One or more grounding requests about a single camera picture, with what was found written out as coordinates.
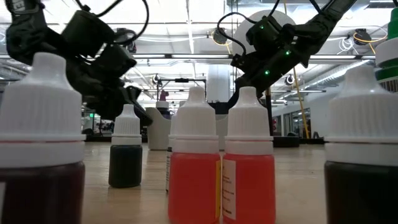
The orange dropper bottle yellow label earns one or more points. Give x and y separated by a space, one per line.
194 186

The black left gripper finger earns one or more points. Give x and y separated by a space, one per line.
133 91
140 112

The ceiling light strip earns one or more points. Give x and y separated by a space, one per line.
199 56

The orange dropper bottle white label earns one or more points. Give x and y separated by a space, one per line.
248 186

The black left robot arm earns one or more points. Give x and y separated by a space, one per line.
28 34

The black distant gantry frame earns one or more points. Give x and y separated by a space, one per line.
182 80

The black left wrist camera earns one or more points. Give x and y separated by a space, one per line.
115 60

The green food coloring bottle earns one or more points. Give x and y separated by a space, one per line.
388 53

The white globe table lamp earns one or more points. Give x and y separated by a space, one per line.
286 142

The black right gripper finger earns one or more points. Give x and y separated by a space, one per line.
245 91

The dark green dropper bottle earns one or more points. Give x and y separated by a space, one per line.
125 165

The translucent plastic bin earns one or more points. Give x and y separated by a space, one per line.
157 133

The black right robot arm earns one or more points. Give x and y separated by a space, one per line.
323 18

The dark brown dropper bottle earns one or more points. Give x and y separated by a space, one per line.
360 124

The purple food coloring bottle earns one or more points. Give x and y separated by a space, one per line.
163 105

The dark red dropper bottle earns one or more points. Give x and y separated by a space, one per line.
40 109

